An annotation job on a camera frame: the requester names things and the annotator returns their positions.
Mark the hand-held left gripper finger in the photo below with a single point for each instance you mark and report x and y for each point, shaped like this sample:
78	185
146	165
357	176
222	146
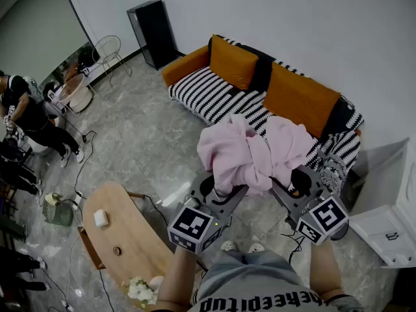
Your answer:
234	201
195	187

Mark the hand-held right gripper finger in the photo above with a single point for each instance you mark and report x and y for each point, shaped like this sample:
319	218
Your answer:
284	195
315	182

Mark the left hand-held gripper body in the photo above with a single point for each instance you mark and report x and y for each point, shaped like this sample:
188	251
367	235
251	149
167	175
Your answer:
195	226

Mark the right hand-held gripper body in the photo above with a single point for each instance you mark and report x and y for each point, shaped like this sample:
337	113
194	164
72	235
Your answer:
325	216

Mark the pink cloth garment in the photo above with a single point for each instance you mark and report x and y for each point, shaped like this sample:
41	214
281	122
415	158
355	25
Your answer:
234	148

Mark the orange sofa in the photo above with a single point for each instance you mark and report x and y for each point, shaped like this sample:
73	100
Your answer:
185	65

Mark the person's left forearm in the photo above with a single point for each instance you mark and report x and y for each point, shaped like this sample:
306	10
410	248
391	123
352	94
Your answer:
175	281

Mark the person's right forearm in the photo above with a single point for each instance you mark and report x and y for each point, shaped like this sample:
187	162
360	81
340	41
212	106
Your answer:
325	271

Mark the orange cushion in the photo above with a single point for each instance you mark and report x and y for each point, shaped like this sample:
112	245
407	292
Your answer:
232	62
299	99

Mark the grey fuzzy striped pillow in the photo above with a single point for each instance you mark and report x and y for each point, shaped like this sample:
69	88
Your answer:
333	174

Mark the person's left white slipper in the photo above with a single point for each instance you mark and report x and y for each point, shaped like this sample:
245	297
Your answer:
228	245

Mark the person's white slipper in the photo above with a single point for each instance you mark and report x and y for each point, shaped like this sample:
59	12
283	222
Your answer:
228	245
256	247

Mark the person's right white slipper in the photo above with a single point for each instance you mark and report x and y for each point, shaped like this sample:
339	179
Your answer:
256	247

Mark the person's blue jeans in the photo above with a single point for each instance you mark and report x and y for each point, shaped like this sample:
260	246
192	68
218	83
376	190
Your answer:
234	265

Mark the white cabinet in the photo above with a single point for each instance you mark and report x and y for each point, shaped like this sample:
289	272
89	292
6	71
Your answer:
383	236

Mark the wooden coffee table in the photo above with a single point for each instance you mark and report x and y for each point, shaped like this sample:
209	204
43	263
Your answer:
130	232

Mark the small round wooden dish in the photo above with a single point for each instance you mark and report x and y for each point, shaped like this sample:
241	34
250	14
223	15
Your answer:
117	251

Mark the white flower bouquet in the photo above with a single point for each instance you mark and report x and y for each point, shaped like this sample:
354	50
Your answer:
139	291

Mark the person's grey printed t-shirt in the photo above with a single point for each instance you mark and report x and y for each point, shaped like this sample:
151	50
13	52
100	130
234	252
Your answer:
260	294

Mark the white tissue box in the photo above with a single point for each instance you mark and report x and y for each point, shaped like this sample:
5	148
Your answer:
100	218

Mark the white power strip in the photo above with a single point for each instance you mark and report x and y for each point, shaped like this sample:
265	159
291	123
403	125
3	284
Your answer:
77	200

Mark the green woven bag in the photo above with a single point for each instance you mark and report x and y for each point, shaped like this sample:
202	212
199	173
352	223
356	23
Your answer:
58	213

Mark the white round drum stool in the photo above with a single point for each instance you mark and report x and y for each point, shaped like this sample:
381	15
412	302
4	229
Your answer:
83	101

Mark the tall black cabinet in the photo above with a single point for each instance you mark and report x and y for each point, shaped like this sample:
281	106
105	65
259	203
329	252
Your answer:
156	34

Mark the round pink side table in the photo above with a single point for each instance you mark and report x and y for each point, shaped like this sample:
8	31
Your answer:
70	88

